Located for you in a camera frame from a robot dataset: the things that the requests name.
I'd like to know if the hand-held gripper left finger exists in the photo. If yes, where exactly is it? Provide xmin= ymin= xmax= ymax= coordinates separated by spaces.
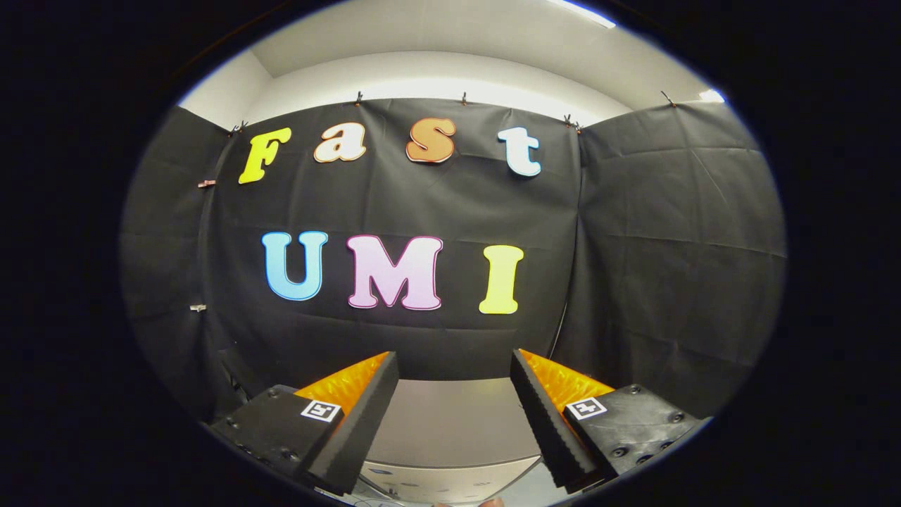
xmin=208 ymin=351 xmax=401 ymax=497

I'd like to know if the thin backdrop frame pole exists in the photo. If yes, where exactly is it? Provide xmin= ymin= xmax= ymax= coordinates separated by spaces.
xmin=549 ymin=301 xmax=568 ymax=360

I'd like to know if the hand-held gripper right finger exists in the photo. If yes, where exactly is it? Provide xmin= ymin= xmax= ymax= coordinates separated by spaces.
xmin=508 ymin=348 xmax=712 ymax=495

